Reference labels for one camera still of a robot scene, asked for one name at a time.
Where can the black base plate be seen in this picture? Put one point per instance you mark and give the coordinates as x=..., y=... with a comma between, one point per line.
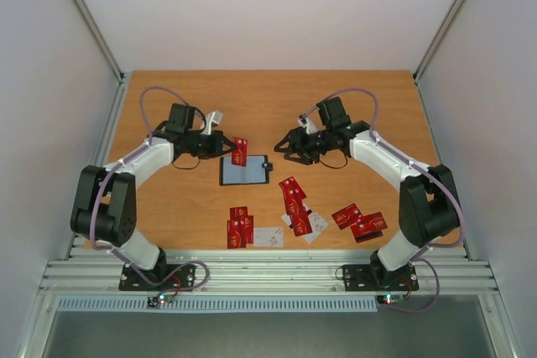
x=131, y=281
x=361, y=278

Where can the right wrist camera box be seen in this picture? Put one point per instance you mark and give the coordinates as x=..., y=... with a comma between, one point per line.
x=306, y=123

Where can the aluminium rail base front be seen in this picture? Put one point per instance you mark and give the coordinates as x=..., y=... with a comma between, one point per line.
x=273, y=271

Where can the black leather card holder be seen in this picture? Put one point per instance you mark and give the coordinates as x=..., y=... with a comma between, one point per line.
x=257, y=171

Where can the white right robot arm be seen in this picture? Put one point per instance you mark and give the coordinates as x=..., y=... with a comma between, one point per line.
x=429, y=206

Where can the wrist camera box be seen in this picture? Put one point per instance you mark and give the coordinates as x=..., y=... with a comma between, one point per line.
x=210, y=121
x=306, y=123

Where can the white card right centre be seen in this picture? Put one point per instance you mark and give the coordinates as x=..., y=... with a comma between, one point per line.
x=318, y=225

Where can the aluminium frame post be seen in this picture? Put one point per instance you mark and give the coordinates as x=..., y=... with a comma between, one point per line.
x=438, y=38
x=92, y=26

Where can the grey slotted cable duct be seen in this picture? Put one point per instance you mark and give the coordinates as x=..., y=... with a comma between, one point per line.
x=191, y=304

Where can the right small circuit board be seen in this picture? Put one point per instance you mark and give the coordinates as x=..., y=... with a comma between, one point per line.
x=391, y=299

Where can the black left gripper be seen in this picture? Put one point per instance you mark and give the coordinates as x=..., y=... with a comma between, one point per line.
x=216, y=147

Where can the left aluminium frame post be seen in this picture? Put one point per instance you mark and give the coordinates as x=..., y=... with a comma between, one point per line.
x=92, y=26

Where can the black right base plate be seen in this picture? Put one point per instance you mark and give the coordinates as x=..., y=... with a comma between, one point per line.
x=361, y=278

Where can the red card under left pile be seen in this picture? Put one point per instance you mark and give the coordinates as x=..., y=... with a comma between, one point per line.
x=239, y=213

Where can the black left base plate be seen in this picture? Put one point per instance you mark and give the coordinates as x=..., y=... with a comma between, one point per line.
x=131, y=281

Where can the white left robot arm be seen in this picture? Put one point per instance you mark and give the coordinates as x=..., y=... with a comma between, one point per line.
x=105, y=205

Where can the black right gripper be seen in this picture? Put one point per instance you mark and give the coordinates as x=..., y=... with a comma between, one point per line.
x=297, y=143

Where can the small circuit board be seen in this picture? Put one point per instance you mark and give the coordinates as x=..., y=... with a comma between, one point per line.
x=161, y=300
x=391, y=299

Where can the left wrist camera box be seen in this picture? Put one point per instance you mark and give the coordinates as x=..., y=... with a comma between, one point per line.
x=210, y=121

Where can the right aluminium frame post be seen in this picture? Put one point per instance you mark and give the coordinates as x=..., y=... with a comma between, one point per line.
x=438, y=38

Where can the red striped card far right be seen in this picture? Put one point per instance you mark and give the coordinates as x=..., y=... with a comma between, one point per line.
x=369, y=236

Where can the white card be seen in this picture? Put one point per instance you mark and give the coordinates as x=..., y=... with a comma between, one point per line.
x=318, y=225
x=272, y=237

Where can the red card upper centre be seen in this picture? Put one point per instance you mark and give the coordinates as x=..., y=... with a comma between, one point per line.
x=291, y=185

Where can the red vip card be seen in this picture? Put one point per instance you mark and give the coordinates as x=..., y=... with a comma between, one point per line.
x=347, y=216
x=300, y=223
x=236, y=235
x=369, y=223
x=240, y=153

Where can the left small circuit board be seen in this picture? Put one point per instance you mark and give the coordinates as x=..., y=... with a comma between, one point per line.
x=161, y=300

